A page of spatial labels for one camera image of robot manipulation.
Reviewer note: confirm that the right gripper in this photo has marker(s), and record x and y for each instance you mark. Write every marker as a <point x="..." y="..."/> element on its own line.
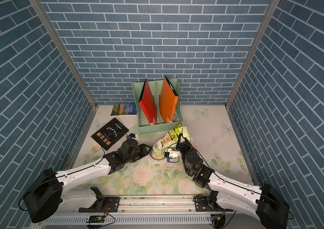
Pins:
<point x="183" y="146"/>

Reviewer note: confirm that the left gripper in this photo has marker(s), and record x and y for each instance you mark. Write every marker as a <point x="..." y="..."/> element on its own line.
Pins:
<point x="144" y="150"/>

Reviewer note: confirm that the green oats bag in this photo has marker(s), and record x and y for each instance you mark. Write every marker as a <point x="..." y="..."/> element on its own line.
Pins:
<point x="170" y="139"/>

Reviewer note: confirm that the blue patterned bowl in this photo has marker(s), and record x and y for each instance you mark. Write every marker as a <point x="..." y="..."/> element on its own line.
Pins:
<point x="157" y="157"/>

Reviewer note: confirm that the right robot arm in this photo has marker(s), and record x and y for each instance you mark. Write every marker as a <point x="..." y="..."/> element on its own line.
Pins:
<point x="264" y="203"/>

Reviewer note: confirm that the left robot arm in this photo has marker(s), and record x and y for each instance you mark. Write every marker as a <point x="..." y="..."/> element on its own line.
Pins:
<point x="53" y="192"/>

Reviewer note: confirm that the black book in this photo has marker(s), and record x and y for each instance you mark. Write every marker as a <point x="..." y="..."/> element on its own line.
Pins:
<point x="110" y="134"/>

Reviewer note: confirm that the floral table mat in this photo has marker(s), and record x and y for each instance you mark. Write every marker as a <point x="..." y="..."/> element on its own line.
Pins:
<point x="212" y="135"/>

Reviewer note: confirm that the landscape cover book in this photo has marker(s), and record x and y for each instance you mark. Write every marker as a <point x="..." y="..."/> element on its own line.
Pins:
<point x="121" y="110"/>

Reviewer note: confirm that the red folder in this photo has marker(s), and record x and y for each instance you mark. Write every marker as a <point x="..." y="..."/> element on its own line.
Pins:
<point x="147" y="103"/>

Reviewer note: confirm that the orange folder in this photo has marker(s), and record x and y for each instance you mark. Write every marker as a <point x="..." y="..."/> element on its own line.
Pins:
<point x="168" y="101"/>

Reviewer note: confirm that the green file organizer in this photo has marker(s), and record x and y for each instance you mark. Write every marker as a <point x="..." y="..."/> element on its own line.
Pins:
<point x="156" y="87"/>

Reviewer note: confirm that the small black controller box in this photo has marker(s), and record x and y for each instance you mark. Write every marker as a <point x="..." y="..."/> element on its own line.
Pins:
<point x="96" y="219"/>

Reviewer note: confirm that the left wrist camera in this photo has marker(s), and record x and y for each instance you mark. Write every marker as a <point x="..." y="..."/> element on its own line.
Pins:
<point x="132" y="136"/>

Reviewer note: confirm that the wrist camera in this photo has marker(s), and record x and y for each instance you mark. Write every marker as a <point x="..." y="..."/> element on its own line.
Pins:
<point x="132" y="136"/>
<point x="170" y="154"/>

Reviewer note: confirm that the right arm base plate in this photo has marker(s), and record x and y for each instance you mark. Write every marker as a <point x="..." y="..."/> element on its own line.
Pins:
<point x="203" y="204"/>

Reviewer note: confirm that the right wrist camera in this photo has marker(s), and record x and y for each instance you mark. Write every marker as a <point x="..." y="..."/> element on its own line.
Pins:
<point x="170" y="154"/>

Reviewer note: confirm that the aluminium front rail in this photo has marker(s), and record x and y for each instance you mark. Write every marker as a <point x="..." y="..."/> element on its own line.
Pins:
<point x="152" y="212"/>

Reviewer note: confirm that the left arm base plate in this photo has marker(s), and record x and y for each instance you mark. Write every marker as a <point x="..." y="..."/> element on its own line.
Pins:
<point x="103" y="205"/>

